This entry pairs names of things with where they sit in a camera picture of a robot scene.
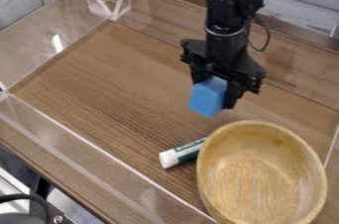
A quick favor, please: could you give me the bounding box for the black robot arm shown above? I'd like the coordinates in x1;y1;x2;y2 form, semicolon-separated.
180;0;265;109

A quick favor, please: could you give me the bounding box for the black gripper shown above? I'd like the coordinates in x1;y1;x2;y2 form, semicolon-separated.
180;40;265;109

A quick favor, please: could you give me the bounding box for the brown wooden bowl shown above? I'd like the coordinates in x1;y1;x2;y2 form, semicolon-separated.
196;120;328;224

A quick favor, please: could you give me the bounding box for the blue rectangular block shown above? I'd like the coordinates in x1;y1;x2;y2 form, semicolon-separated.
188;77;228;117

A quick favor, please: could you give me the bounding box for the clear acrylic barrier wall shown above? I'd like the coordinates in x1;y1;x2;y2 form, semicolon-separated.
0;0;339;224

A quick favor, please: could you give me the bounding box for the white green glue stick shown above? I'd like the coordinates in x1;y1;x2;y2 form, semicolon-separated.
158;138;205;168

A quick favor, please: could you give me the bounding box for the black metal stand base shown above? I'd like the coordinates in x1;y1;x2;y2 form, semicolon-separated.
0;200;76;224

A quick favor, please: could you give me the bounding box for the black cable loop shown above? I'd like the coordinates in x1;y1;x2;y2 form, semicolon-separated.
0;193;52;224

